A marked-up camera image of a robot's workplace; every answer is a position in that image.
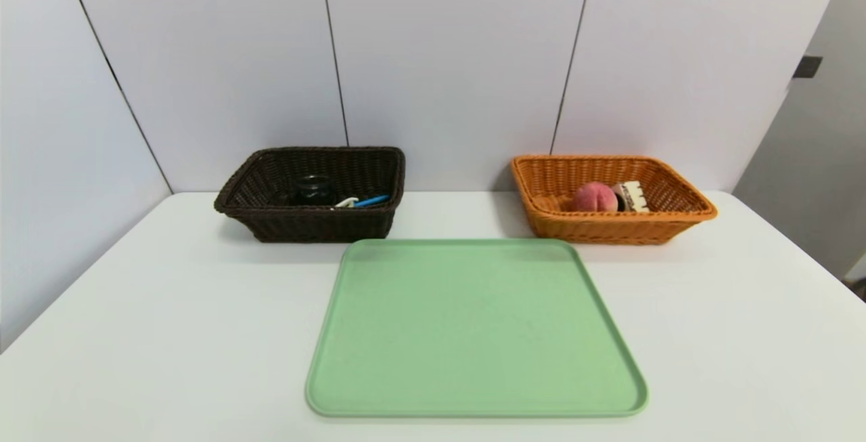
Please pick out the glass cup with black holder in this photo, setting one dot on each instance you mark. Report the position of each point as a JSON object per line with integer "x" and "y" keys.
{"x": 312, "y": 189}

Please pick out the dark brown wicker basket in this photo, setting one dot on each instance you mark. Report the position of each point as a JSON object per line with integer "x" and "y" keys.
{"x": 311, "y": 225}

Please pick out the chocolate blueberry cake slice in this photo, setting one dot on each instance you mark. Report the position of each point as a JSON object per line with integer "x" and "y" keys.
{"x": 632, "y": 195}

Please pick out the dark wall plate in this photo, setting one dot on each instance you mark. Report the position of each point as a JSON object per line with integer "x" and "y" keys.
{"x": 807, "y": 66}

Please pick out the light green plastic tray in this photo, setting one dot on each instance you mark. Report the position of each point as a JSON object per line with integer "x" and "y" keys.
{"x": 473, "y": 334}

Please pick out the pink yellow peach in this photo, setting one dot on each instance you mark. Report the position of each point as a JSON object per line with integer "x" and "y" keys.
{"x": 595, "y": 197}

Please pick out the orange wicker basket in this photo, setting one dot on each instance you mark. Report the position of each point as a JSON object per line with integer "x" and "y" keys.
{"x": 609, "y": 225}

